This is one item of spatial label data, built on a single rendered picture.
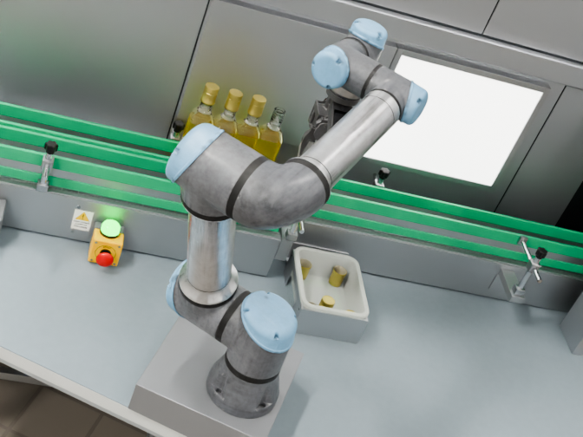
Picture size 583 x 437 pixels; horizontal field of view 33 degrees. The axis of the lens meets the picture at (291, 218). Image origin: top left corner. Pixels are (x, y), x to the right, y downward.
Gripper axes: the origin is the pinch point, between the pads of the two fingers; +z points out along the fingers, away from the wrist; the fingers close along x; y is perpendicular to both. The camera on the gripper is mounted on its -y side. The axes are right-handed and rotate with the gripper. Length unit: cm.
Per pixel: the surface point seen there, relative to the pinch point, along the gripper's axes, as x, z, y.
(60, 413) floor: 35, 118, 26
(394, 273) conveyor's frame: -40, 41, 24
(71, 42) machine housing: 54, 8, 45
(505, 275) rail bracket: -68, 32, 21
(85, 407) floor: 27, 118, 30
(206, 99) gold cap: 21.9, 4.8, 28.6
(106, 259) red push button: 37, 38, 5
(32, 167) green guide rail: 57, 26, 17
